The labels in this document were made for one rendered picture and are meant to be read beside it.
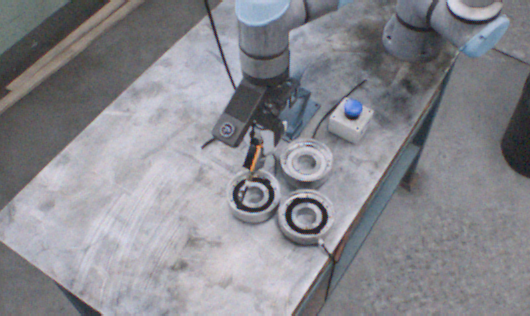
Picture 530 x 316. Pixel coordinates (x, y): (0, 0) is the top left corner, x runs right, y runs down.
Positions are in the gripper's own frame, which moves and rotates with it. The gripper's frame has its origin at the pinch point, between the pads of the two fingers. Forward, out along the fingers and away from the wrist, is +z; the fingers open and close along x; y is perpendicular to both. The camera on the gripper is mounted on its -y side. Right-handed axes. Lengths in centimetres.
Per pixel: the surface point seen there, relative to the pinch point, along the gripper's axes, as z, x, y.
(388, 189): 69, -15, 52
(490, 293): 94, -62, 48
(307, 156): 11.1, -4.8, 10.7
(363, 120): 8.9, -10.9, 23.7
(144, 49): 93, 112, 78
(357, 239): 69, -15, 30
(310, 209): 11.0, -11.5, 0.1
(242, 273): 13.2, -7.1, -17.1
